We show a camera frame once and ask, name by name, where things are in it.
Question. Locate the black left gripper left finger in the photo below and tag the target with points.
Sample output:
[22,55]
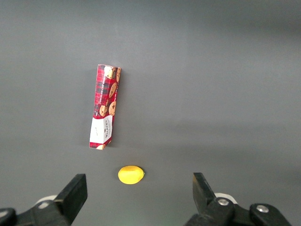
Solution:
[70,195]

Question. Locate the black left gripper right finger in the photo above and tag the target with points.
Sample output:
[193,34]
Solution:
[204,200]

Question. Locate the yellow lemon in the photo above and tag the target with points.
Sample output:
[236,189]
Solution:
[130,175]

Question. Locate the red tartan cookie box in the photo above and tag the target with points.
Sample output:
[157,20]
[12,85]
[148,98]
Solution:
[104,106]

